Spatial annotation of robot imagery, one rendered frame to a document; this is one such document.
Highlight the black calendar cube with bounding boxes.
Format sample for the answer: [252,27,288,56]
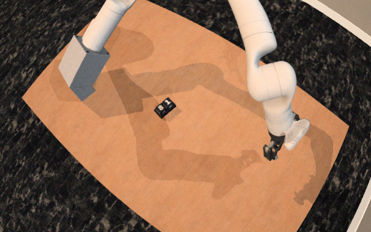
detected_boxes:
[156,103,167,115]
[162,97,173,110]

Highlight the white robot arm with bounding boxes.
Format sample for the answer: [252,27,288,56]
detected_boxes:
[82,0,309,150]

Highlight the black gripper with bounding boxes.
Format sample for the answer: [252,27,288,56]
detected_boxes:
[263,111,299,161]

